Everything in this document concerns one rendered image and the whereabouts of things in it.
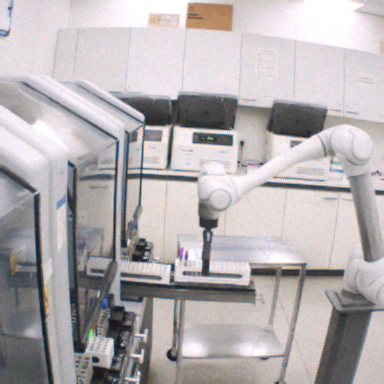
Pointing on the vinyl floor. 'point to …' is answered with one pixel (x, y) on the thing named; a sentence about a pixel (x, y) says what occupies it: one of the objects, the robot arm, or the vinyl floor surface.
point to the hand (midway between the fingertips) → (205, 266)
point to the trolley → (215, 335)
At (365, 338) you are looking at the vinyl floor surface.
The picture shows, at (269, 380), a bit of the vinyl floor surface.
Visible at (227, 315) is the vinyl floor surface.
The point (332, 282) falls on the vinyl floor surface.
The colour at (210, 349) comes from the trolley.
